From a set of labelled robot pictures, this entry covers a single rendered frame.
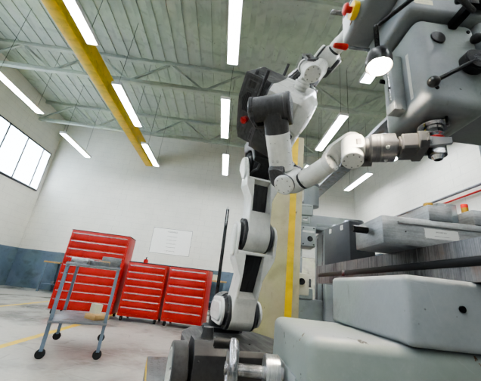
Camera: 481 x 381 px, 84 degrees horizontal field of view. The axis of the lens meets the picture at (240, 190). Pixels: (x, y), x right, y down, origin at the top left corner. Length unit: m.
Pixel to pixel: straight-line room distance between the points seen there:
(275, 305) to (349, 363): 1.90
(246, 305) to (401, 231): 0.72
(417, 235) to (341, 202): 10.36
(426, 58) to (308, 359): 0.85
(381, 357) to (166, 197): 9.97
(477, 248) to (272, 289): 1.91
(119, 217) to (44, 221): 2.56
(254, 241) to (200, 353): 0.46
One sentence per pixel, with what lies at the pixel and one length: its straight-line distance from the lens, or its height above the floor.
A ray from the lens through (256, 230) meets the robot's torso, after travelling 1.17.
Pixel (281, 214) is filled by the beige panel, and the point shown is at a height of 1.46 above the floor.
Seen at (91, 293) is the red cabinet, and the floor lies 0.39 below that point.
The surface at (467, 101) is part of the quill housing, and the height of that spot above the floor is 1.33.
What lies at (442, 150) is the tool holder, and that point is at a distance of 0.96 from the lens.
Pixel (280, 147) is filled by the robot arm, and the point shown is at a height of 1.28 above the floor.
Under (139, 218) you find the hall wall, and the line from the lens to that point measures 10.35.
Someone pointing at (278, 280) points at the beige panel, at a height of 0.87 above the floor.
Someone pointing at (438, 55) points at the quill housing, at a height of 1.48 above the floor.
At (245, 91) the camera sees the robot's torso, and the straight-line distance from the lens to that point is 1.17.
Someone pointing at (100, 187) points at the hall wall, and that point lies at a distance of 11.19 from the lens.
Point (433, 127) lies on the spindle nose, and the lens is 0.99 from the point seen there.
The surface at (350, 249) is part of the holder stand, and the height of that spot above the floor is 0.99.
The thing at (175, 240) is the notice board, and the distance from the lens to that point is 9.91.
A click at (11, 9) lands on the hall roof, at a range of 9.13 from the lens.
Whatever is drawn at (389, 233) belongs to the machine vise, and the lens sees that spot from 0.74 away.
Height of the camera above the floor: 0.79
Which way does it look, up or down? 20 degrees up
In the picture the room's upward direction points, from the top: 7 degrees clockwise
